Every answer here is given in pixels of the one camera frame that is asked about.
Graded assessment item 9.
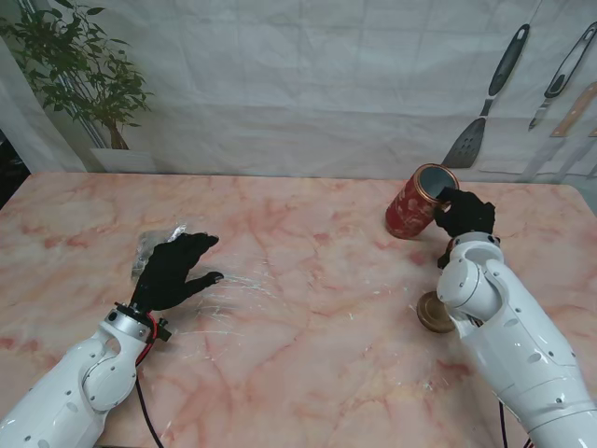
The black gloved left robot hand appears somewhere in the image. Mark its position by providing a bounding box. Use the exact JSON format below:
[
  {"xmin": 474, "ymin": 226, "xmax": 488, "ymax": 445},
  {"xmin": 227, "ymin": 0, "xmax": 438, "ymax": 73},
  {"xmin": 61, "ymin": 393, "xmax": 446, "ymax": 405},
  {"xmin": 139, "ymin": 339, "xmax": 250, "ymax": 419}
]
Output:
[{"xmin": 132, "ymin": 231, "xmax": 225, "ymax": 313}]

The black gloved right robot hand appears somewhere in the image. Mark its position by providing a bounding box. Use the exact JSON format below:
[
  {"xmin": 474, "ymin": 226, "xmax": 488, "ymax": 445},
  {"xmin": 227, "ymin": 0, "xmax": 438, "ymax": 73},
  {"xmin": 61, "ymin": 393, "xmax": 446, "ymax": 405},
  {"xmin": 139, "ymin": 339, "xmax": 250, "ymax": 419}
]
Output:
[{"xmin": 432, "ymin": 186, "xmax": 496, "ymax": 239}]

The clear plastic bag of teabags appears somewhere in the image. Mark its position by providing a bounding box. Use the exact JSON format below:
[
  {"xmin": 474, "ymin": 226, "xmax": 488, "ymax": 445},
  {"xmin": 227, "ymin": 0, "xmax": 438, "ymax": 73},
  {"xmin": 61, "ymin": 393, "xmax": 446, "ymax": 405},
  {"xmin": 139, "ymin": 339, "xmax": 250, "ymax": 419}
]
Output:
[{"xmin": 130, "ymin": 223, "xmax": 190, "ymax": 281}]

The red floral tea canister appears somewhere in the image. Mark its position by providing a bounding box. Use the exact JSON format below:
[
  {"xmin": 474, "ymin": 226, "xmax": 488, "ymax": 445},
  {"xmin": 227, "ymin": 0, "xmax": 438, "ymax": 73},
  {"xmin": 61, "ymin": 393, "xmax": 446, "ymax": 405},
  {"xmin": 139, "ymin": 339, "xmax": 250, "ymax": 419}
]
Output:
[{"xmin": 384, "ymin": 162, "xmax": 461, "ymax": 239}]

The black slotted spatula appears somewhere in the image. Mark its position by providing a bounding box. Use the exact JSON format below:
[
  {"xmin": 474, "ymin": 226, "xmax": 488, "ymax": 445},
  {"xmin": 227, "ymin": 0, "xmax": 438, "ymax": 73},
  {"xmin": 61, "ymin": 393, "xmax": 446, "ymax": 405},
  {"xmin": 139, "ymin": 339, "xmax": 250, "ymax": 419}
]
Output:
[{"xmin": 439, "ymin": 23, "xmax": 532, "ymax": 169}]

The round bronze canister lid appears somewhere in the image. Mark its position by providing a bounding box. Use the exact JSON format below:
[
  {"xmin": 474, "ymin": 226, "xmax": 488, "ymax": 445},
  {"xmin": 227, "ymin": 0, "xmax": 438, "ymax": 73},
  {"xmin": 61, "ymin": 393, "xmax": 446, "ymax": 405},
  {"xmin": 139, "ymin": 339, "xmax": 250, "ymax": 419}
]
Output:
[{"xmin": 416, "ymin": 291, "xmax": 456, "ymax": 334}]

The green leafy plant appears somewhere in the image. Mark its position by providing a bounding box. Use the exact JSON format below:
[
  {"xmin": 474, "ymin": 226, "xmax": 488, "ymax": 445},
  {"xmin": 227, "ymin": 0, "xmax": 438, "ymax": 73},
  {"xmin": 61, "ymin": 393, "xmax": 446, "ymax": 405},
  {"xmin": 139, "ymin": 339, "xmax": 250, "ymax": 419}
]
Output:
[{"xmin": 0, "ymin": 0, "xmax": 154, "ymax": 150}]

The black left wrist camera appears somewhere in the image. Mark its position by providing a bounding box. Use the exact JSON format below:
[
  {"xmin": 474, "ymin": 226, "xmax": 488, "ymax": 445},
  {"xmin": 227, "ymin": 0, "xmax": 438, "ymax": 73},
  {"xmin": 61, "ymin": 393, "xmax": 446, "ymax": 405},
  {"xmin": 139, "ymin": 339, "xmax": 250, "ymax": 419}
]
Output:
[{"xmin": 151, "ymin": 316, "xmax": 173, "ymax": 343}]

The black red left arm cable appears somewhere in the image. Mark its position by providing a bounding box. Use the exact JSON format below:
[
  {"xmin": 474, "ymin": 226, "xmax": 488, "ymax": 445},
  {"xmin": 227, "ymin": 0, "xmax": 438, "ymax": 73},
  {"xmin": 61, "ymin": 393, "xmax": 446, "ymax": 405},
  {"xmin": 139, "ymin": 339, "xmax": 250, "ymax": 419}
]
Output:
[{"xmin": 134, "ymin": 321, "xmax": 163, "ymax": 448}]

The black red arm cable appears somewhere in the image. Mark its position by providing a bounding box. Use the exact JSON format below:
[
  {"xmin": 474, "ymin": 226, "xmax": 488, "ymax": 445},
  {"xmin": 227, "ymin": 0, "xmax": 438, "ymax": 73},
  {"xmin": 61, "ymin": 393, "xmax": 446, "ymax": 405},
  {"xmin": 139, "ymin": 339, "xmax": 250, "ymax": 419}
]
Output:
[
  {"xmin": 496, "ymin": 399, "xmax": 537, "ymax": 448},
  {"xmin": 134, "ymin": 321, "xmax": 163, "ymax": 448}
]

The wooden handle knife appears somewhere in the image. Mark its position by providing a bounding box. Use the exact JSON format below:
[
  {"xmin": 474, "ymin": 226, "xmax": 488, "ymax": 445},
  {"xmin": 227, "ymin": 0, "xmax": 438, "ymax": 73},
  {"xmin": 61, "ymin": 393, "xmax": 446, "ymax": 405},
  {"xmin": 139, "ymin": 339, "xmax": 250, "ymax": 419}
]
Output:
[{"xmin": 549, "ymin": 81, "xmax": 597, "ymax": 138}]

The black handled peeler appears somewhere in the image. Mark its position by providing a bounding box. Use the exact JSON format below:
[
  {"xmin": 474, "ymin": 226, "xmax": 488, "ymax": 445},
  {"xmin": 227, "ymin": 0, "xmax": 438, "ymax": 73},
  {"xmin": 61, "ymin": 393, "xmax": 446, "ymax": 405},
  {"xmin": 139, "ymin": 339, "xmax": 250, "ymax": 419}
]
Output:
[{"xmin": 528, "ymin": 21, "xmax": 597, "ymax": 131}]

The black red right arm cable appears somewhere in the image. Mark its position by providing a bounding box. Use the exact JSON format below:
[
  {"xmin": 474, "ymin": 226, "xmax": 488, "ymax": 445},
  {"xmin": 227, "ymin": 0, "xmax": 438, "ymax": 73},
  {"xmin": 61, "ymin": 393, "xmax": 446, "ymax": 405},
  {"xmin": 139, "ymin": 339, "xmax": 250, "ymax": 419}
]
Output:
[{"xmin": 496, "ymin": 399, "xmax": 537, "ymax": 448}]

